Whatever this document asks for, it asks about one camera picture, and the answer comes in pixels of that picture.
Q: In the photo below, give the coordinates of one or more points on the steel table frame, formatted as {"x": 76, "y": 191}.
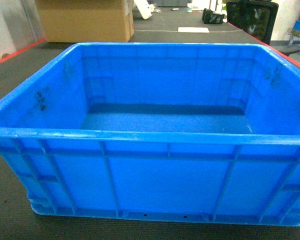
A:
{"x": 291, "y": 48}

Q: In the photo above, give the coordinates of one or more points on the brown cardboard box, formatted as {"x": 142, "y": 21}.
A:
{"x": 82, "y": 21}

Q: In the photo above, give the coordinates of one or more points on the large blue plastic crate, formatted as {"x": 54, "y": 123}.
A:
{"x": 179, "y": 132}

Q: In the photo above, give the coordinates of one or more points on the small black box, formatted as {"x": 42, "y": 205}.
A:
{"x": 211, "y": 17}

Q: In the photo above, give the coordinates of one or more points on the white plastic object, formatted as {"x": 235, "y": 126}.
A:
{"x": 144, "y": 8}

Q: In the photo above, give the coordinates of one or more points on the white flat sheet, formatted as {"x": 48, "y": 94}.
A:
{"x": 193, "y": 30}

